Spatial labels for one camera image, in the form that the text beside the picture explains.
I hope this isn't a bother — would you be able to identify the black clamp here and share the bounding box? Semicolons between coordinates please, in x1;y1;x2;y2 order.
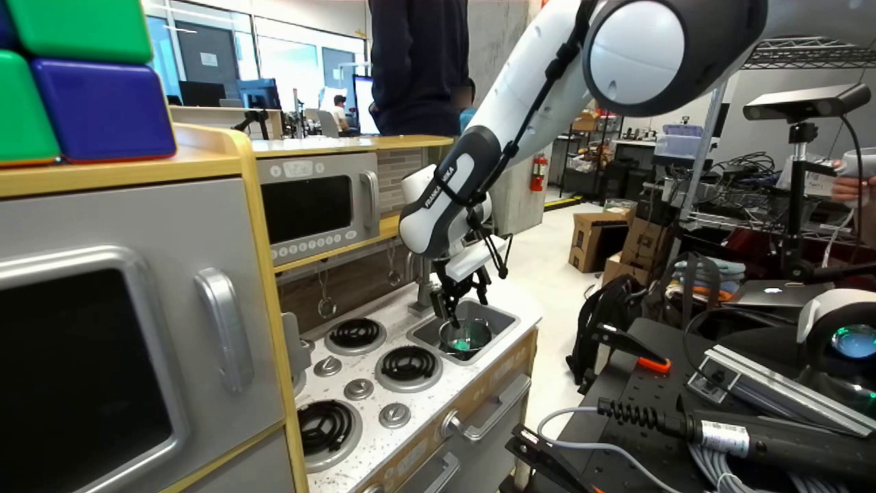
503;422;600;493

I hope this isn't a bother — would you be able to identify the black tool orange tip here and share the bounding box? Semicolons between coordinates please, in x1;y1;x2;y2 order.
588;320;676;377

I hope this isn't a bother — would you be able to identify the grey stove knob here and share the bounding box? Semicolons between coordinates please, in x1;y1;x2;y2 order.
379;401;413;432
343;375;379;402
313;353;346;380

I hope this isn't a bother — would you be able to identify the aluminium extrusion bar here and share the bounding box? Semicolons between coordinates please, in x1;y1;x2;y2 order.
685;342;876;439

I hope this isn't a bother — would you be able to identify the wooden toy play kitchen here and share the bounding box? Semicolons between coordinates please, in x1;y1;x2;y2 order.
0;121;541;493

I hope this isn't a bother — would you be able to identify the black toy stove burner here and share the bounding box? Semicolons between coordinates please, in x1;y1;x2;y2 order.
322;316;388;358
295;396;364;476
372;342;447;394

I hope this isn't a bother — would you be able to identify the silver metal pole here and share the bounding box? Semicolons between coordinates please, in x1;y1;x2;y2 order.
676;84;733;224

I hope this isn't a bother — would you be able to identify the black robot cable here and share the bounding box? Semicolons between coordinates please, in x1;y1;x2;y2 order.
436;0;600;283

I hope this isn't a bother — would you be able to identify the grey cable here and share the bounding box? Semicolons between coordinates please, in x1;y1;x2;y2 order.
535;406;681;493

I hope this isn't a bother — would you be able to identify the grey depth camera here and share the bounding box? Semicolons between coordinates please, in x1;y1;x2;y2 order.
739;81;873;125

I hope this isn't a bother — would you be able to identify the distant person white shirt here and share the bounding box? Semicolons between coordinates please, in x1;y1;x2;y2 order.
328;91;357;136

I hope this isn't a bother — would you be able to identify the small steel pot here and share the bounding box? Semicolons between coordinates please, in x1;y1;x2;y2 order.
439;312;495;362

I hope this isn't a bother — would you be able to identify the black camera stand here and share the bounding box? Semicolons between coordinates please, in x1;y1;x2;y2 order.
782;117;859;280

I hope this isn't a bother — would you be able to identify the red fire extinguisher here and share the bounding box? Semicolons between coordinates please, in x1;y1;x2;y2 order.
528;150;554;198

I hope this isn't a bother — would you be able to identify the grey toy sink basin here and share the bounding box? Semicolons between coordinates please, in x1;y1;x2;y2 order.
406;296;524;369

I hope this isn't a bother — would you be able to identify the grey toy oven door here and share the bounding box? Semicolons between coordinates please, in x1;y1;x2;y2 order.
0;176;287;493

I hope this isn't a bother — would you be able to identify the teal blue toy object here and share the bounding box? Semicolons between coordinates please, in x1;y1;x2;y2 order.
447;332;484;358

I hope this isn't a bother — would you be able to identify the brown cardboard box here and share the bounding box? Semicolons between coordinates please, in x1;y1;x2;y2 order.
600;214;678;290

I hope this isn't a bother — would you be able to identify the computer monitor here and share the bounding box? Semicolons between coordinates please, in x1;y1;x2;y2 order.
235;76;285;113

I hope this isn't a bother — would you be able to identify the white black robot base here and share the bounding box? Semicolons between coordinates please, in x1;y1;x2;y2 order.
795;284;876;392

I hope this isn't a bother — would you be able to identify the large green foam block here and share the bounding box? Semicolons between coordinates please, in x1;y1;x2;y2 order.
5;0;155;65

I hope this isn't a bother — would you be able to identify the blue purple foam block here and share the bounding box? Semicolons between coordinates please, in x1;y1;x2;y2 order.
30;58;180;164

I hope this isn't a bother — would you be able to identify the grey toy microwave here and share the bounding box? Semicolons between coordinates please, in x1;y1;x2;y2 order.
258;150;383;272

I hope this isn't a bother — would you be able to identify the black plug silver collar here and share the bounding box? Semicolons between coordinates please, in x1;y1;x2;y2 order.
595;396;876;487

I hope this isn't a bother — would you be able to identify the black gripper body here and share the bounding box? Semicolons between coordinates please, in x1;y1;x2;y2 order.
426;258;494;318

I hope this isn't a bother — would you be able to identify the grey drawer handle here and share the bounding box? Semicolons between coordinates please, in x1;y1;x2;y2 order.
442;369;535;447

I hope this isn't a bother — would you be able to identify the translucent plastic bin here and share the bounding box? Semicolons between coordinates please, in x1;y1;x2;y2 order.
651;123;722;164

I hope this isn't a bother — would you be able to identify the standing person dark sweater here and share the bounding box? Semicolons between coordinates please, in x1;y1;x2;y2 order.
368;0;480;140

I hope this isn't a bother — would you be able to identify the seated person blue shirt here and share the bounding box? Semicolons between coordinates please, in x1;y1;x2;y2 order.
457;76;480;132

